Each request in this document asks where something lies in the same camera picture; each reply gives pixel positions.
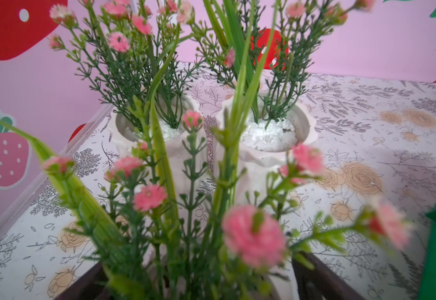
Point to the gypsophila pot far left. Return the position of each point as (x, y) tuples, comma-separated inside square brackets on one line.
[(125, 57)]

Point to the gypsophila pot back left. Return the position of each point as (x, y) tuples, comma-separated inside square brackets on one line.
[(237, 40)]

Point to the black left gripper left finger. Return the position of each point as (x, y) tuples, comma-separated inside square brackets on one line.
[(92, 285)]

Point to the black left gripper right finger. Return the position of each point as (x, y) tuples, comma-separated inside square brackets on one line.
[(321, 282)]

